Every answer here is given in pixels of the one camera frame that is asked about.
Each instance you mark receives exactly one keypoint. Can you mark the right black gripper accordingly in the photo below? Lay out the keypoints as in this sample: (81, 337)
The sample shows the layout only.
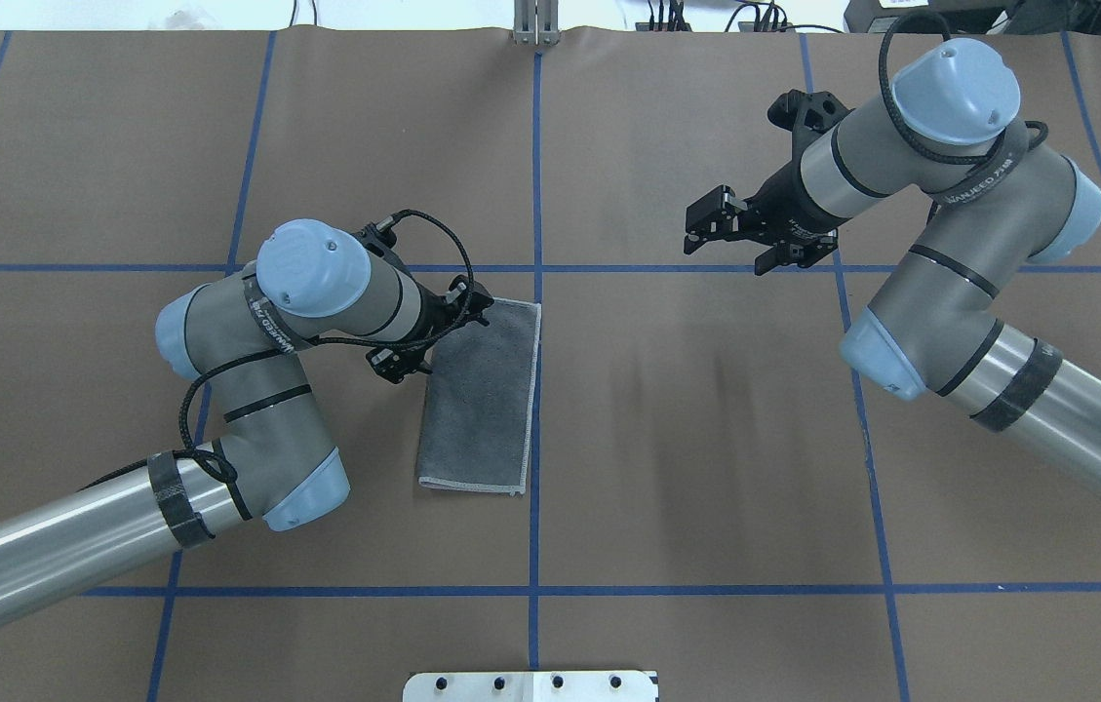
(784, 207)

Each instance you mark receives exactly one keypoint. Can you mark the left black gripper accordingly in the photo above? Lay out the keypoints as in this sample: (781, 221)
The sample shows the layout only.
(424, 326)

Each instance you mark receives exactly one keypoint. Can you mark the pink and grey towel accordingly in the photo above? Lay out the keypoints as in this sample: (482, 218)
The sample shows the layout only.
(476, 423)

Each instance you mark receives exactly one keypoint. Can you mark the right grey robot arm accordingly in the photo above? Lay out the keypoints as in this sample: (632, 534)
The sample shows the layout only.
(949, 124)

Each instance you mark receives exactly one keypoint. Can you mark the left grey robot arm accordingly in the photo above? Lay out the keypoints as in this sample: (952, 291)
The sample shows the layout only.
(255, 443)

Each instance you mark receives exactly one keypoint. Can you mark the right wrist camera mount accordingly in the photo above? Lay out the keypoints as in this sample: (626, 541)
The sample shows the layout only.
(806, 116)

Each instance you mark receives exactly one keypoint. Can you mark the aluminium frame post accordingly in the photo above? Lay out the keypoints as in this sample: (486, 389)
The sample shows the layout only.
(536, 22)

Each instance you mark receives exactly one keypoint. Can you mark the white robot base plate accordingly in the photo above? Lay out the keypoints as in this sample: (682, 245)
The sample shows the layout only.
(554, 685)

